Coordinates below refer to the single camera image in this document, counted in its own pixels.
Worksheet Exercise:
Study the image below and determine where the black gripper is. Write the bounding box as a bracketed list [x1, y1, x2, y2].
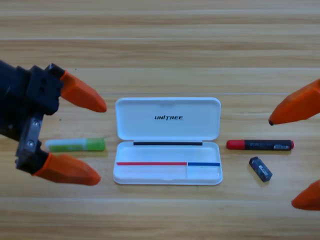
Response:
[0, 59, 108, 176]

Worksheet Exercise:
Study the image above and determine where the orange dark-tipped gripper finger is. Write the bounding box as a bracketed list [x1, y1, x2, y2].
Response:
[268, 78, 320, 127]

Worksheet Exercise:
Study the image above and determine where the white Unitree pencil case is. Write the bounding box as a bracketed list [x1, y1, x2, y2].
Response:
[112, 96, 224, 186]

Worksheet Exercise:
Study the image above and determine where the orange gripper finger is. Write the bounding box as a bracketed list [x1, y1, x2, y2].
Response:
[31, 152, 102, 187]
[291, 179, 320, 212]

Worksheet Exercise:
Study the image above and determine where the red and black marker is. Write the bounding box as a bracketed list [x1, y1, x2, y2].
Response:
[226, 139, 295, 151]

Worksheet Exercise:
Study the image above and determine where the dark blue eraser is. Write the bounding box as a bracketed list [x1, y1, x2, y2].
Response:
[248, 156, 273, 183]

